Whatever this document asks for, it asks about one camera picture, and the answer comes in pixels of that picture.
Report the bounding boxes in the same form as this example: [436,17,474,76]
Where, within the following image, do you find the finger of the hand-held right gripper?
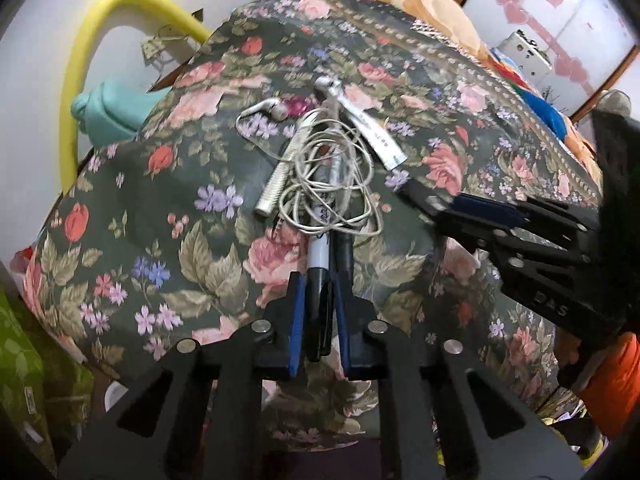
[434,214,598,283]
[397,180,603,257]

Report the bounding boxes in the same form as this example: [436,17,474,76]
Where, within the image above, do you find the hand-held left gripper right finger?
[334,272,587,480]

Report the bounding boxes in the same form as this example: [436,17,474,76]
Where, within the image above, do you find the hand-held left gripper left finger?
[57,271,307,480]

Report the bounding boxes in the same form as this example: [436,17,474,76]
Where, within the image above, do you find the black pen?
[332,152,355,301]

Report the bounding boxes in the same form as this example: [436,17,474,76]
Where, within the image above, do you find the orange cloth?
[555,332,640,441]

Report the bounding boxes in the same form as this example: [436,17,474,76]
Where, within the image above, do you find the blue cloth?
[525,89,572,137]

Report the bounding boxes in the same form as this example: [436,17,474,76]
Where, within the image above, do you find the silver metal pen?
[254,110,317,218]

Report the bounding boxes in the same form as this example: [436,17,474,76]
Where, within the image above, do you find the white tube with label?
[336,82,408,171]

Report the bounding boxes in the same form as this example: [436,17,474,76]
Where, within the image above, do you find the metal box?
[499,30,554,79]

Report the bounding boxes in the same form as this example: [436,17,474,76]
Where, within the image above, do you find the dark floral blanket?
[22,0,606,443]

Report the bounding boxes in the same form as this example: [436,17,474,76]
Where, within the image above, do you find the white door with pink hearts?
[462,0,640,122]

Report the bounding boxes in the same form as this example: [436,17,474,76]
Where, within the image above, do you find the orange patterned quilt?
[320,0,603,173]

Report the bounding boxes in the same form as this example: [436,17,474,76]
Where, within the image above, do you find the green leaf-print bag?
[0,285,96,472]

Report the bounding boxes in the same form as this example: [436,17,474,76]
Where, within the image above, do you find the teal cloth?
[70,82,152,142]

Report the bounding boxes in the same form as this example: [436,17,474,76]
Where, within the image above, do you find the white wired earphones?
[236,76,385,239]

